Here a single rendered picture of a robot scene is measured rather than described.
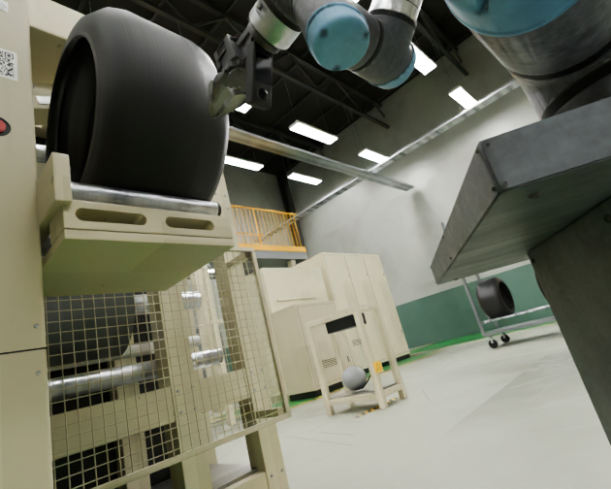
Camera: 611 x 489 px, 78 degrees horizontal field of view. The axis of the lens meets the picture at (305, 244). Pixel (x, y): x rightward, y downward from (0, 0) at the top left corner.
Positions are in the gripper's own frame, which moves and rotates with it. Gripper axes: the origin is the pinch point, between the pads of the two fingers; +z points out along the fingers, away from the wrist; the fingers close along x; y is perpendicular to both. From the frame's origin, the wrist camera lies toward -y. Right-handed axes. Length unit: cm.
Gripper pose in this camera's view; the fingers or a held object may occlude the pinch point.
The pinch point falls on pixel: (215, 114)
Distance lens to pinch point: 88.6
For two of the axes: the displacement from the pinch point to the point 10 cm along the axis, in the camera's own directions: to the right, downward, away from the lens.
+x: -6.9, -0.4, -7.3
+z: -6.5, 4.9, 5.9
